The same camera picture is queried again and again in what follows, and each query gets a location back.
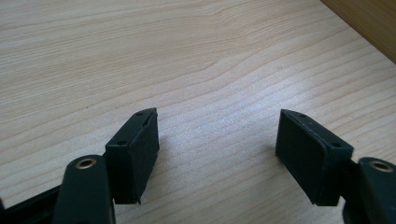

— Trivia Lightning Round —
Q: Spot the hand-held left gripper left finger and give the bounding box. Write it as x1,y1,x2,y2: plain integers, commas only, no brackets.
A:
105,107,161,205

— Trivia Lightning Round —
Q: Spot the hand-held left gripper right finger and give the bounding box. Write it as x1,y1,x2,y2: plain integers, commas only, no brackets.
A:
275,108,355,207

